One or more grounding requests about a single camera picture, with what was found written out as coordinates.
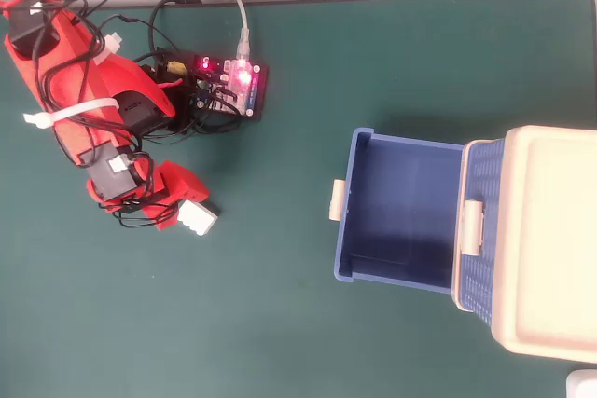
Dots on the white cube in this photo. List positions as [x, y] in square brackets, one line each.
[196, 218]

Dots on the dark green table mat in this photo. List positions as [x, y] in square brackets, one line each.
[280, 323]

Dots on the white object at mat edge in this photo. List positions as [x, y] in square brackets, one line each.
[583, 385]

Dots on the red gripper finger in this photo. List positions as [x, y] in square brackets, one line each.
[184, 183]
[165, 217]

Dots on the beige plastic drawer cabinet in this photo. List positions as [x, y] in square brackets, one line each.
[555, 239]

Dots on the white zip tie on forearm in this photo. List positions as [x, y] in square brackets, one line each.
[70, 113]

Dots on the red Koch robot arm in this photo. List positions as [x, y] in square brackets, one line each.
[116, 76]

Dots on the white zip tie on upper arm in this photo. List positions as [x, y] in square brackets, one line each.
[109, 48]

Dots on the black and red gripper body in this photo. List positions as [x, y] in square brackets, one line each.
[151, 188]

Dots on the black controller board with LEDs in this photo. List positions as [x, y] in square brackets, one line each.
[242, 90]

